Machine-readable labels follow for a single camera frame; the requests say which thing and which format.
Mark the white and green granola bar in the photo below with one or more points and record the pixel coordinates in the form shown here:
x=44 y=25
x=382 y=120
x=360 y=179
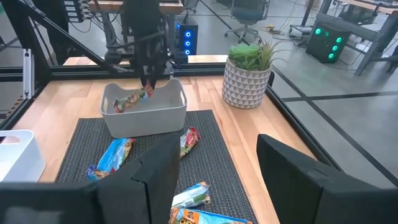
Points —
x=189 y=196

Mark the black aluminium table frame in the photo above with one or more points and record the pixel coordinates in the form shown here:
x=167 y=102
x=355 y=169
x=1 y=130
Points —
x=93 y=71

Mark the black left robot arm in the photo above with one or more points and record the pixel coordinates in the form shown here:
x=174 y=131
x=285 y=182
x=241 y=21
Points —
x=143 y=15

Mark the computer tower blue lights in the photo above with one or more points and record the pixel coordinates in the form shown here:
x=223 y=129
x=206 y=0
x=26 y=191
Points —
x=187 y=34

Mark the grey office chair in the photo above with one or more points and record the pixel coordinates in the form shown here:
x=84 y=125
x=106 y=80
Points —
x=248 y=12

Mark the red and green granola bar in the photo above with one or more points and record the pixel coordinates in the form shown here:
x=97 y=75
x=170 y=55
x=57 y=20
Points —
x=130 y=99
x=190 y=140

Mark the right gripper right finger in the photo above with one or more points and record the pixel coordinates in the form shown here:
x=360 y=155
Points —
x=295 y=186

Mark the white plastic bin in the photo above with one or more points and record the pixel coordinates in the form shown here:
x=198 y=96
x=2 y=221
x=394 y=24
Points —
x=21 y=161

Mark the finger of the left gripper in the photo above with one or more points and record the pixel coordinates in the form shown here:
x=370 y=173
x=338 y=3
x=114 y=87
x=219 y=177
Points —
x=154 y=76
x=145 y=77

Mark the black frame desk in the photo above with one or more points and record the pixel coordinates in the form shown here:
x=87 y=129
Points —
x=367 y=34

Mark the black power strip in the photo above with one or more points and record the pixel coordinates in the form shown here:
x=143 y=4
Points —
x=74 y=11

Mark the silver aluminium bracket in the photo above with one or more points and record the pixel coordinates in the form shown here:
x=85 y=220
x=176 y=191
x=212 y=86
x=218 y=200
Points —
x=28 y=73

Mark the computer tower green lights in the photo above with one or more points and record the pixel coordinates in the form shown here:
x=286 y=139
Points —
x=323 y=46

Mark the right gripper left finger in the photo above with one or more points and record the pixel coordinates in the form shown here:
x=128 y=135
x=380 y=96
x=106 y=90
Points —
x=149 y=186

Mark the orange and blue granola bar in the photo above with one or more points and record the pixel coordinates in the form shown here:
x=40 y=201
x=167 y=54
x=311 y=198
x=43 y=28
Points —
x=199 y=217

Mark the dark woven mat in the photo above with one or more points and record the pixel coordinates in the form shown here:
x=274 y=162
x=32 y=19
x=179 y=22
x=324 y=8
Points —
x=211 y=155

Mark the potted succulent plant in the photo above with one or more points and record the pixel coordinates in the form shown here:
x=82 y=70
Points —
x=245 y=87

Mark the wooden top desk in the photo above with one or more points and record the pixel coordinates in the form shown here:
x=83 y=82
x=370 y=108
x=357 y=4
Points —
x=105 y=5

